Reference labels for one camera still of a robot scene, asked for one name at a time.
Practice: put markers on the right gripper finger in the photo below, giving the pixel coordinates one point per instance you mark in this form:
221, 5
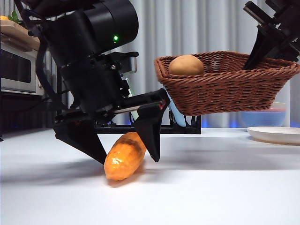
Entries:
260, 49
286, 52

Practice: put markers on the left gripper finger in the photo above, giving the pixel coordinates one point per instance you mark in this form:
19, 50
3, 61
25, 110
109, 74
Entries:
151, 133
84, 140

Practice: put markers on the orange corn cob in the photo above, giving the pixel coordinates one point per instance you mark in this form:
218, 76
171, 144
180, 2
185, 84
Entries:
124, 159

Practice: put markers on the brown wicker basket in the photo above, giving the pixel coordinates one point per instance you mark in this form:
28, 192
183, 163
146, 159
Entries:
222, 91

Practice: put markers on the tan potato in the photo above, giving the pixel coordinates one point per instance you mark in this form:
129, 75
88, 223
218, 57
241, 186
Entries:
186, 65

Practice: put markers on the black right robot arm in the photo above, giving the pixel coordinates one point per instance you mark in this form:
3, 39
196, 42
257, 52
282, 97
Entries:
286, 21

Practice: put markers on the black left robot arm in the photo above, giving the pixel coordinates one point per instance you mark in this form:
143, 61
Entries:
93, 58

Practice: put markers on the light blue plate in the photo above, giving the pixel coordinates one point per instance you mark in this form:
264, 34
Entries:
177, 117

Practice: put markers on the black dish rack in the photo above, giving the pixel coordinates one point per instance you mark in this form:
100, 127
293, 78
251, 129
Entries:
187, 129

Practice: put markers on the beige bowl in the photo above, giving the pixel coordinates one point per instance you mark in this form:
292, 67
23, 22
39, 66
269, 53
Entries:
281, 105

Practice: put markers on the pink bowl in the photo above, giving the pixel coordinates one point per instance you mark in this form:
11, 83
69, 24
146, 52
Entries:
279, 110

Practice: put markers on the blue bowl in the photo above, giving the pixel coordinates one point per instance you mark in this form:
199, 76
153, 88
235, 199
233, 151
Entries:
260, 119

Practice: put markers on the black metal shelf rack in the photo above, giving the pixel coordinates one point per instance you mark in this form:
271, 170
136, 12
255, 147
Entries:
18, 112

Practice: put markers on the grey pleated curtain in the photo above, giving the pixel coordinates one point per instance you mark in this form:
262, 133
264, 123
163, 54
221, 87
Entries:
187, 23

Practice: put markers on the white plate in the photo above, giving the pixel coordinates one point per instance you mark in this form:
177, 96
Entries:
274, 134

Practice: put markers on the silver toaster oven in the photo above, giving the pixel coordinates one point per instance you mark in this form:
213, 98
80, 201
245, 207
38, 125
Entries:
14, 68

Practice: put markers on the green leaves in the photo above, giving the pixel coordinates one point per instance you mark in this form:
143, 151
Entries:
14, 17

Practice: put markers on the orange fruit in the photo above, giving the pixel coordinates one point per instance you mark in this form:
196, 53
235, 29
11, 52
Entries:
2, 18

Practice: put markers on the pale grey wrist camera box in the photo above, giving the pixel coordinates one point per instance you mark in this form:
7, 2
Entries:
131, 63

